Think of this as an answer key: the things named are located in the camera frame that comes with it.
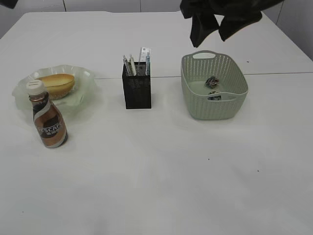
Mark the black mesh pen holder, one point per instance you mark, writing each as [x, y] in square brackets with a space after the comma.
[137, 89]

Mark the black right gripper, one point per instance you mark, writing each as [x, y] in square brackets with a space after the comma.
[238, 15]

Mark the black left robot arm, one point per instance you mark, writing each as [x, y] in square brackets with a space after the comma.
[11, 4]

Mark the white grey pen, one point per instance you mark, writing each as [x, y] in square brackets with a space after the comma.
[126, 64]

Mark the green cream pen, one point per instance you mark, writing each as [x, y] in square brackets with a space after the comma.
[133, 65]

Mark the pale green glass plate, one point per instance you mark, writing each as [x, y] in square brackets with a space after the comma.
[83, 84]

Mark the light green woven basket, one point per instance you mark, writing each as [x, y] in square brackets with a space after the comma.
[195, 69]

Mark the clear plastic ruler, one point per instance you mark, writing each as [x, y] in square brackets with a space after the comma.
[144, 52]

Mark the blue white pen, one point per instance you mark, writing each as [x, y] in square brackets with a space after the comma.
[148, 64]

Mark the paper ball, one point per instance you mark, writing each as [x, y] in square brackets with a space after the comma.
[212, 82]
[214, 96]

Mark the Nescafe coffee bottle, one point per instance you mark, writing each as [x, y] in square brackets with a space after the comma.
[47, 118]

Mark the brown bread roll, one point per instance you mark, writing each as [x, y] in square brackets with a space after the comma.
[58, 85]

